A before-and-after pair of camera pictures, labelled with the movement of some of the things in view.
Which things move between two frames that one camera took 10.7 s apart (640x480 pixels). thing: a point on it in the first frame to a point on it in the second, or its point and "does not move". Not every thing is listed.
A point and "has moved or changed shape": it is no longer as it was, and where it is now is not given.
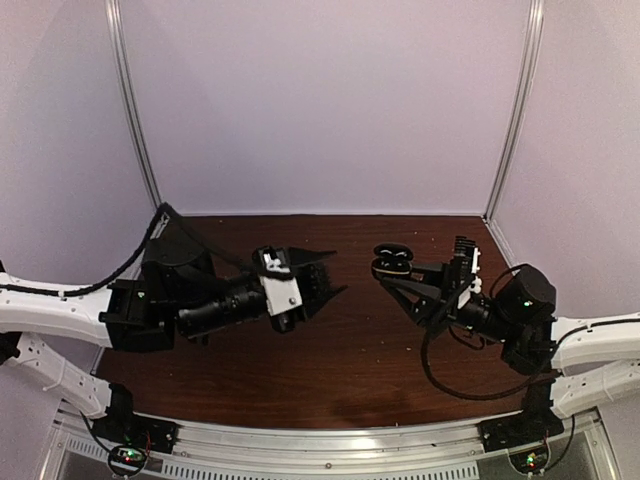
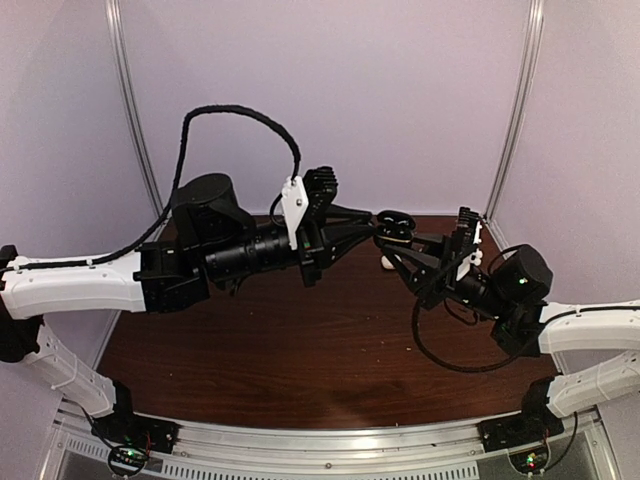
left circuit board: x=126 y=460 does not move
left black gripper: x=311 y=304 to x=317 y=238
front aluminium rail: x=333 y=444 does not move
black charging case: x=391 y=259 has moved or changed shape
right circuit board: x=529 y=462 does not move
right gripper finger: x=422 y=302 to x=424 y=270
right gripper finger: x=430 y=270 to x=430 y=243
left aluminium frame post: x=113 y=13 does not move
